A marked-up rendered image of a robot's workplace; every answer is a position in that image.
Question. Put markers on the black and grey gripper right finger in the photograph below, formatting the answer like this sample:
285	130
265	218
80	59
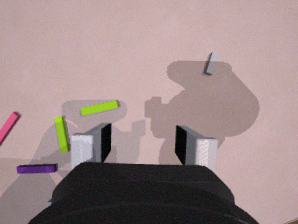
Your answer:
193	148

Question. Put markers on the lime green rod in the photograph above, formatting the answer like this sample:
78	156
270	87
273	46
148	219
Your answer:
62	134
99	107

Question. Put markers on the purple rod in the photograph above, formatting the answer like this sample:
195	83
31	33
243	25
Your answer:
46	168

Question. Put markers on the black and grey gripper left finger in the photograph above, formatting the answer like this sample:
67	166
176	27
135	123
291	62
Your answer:
91	146

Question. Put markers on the pink rod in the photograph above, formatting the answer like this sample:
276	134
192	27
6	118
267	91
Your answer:
8	126

